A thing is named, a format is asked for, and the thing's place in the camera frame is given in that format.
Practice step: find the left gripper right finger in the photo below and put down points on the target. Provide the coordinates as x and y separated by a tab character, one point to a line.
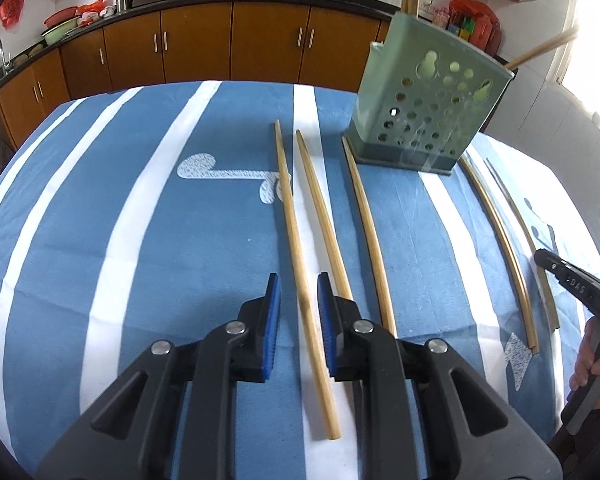
345	358

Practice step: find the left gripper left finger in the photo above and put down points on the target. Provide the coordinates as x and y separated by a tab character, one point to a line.
254	357

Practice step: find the brown kitchen base cabinets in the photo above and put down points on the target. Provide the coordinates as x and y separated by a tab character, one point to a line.
285	41

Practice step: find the person right hand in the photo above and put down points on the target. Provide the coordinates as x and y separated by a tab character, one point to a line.
586	362

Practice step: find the blue white striped tablecloth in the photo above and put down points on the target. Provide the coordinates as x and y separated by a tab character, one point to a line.
154	213

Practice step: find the green perforated utensil holder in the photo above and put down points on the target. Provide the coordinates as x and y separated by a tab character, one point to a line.
424	95

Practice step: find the condiment bottles group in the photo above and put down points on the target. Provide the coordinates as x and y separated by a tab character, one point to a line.
471	20

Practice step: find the green basin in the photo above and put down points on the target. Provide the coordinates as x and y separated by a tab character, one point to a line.
59	31

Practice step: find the red basin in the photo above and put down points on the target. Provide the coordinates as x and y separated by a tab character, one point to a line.
61	16

